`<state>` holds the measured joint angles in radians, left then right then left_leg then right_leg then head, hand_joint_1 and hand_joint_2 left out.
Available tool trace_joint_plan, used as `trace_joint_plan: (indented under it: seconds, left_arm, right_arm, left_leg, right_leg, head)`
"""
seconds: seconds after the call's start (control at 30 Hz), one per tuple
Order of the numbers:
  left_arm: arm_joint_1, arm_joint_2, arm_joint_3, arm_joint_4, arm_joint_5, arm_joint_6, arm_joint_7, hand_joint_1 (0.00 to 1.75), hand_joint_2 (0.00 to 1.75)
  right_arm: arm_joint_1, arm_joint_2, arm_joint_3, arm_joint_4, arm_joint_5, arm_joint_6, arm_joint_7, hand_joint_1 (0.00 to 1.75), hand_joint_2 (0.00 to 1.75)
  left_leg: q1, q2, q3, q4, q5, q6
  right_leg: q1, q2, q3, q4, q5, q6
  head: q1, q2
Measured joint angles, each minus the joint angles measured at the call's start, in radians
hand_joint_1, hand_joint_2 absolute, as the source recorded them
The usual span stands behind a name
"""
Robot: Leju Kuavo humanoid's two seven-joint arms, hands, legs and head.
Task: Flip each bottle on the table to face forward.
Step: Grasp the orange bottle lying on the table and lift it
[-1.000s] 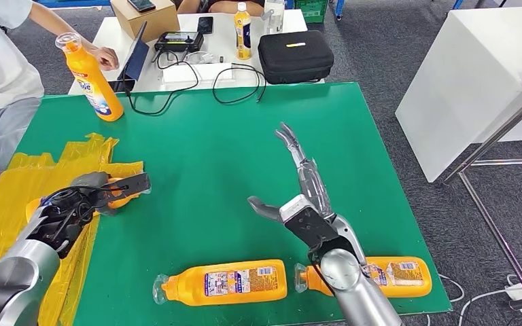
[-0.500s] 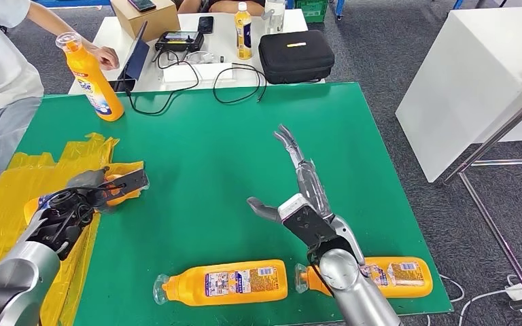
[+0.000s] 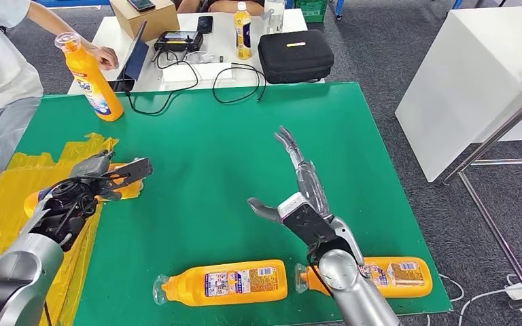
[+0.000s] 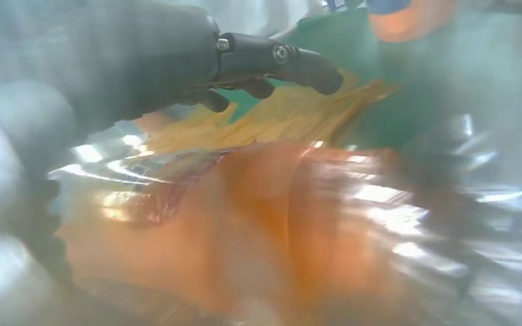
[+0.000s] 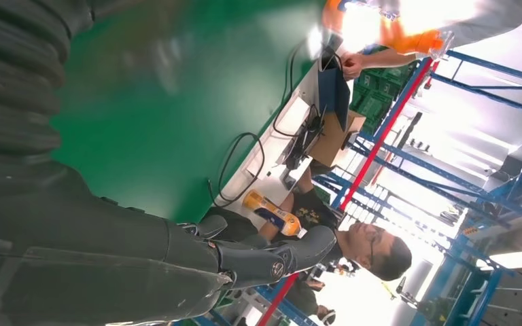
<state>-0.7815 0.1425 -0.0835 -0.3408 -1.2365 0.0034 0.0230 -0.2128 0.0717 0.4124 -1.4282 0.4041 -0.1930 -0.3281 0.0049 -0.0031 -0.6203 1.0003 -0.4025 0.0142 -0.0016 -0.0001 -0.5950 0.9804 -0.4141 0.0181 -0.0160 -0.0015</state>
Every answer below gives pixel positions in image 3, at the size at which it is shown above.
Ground clear glasses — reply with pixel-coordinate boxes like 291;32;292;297
179;50;221;65

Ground white cabinet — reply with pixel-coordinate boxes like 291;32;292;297
395;5;522;183

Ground small black phone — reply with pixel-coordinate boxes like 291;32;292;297
196;16;214;35

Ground black zip case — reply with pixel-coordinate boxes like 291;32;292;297
258;29;335;85

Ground short white floor cable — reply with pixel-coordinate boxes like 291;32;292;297
436;273;464;302

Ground long black cable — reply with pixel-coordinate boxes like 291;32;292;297
124;48;199;117

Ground yellow drink bottle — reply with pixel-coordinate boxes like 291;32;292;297
234;1;252;60

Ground yellow tape patch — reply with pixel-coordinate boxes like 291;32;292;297
0;132;144;326

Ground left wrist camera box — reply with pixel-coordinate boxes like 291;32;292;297
103;157;154;190

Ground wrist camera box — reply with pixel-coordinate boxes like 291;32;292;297
277;192;338;249
103;157;154;190

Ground blue metal bar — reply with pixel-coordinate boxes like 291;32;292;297
35;0;111;8

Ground white desk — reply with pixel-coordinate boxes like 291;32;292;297
68;7;326;96

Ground black phone with reflective screen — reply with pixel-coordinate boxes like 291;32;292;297
126;0;157;13

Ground dark blue tablet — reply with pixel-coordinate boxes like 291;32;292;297
113;20;150;93

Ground black controller with screen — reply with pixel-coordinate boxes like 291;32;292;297
154;31;204;52

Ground looped black cable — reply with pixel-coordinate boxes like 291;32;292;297
211;62;267;105

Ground clear water tumbler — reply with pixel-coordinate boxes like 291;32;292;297
261;0;285;35

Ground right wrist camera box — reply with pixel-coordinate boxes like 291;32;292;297
277;192;338;249

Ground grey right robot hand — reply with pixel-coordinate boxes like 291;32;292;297
247;126;334;226

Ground orange detergent bottle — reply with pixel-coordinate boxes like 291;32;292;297
54;32;125;123
294;257;434;300
152;259;288;308
23;162;144;219

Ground cardboard box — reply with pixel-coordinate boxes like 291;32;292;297
109;0;181;43

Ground long white floor cable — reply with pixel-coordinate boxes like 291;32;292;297
457;273;522;326

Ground green plastic crate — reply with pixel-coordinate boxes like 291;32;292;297
293;0;328;23

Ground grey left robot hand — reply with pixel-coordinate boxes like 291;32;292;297
69;150;122;202

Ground person's left hand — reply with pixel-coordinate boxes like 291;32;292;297
87;43;120;71

